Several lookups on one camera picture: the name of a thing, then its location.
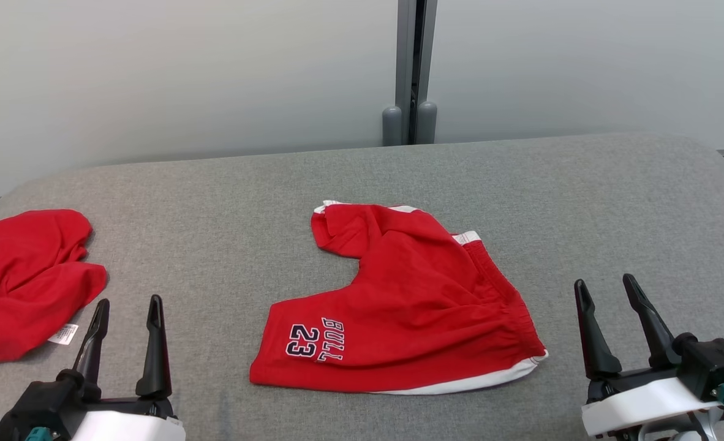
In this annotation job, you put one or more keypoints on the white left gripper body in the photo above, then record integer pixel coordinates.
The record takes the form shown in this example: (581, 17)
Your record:
(129, 429)

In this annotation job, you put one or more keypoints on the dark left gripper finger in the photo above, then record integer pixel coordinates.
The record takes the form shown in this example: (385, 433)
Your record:
(155, 355)
(92, 349)

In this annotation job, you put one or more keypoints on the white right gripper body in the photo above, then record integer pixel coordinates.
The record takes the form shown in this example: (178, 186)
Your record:
(644, 404)

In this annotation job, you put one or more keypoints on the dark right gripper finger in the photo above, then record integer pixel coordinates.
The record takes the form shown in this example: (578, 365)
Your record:
(595, 343)
(653, 331)

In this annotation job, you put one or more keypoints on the red white-sleeved t-shirt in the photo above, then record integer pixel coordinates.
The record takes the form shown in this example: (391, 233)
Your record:
(25, 282)

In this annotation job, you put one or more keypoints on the red printed shorts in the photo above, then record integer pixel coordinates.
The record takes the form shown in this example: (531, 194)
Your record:
(423, 306)

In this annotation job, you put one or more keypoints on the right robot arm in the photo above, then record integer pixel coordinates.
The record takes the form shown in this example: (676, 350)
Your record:
(708, 429)

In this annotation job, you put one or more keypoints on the grey rounded partition foot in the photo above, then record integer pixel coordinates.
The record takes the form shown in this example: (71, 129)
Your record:
(391, 127)
(426, 124)

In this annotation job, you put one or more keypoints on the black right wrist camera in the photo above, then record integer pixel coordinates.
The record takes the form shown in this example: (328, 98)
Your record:
(714, 364)

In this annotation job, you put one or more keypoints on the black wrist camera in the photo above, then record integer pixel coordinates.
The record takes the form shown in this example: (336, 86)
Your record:
(31, 407)
(714, 364)

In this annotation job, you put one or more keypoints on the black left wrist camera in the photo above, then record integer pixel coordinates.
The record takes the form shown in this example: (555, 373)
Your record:
(31, 407)

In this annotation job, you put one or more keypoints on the grey metal partition post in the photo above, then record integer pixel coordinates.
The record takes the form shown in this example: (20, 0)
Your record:
(406, 55)

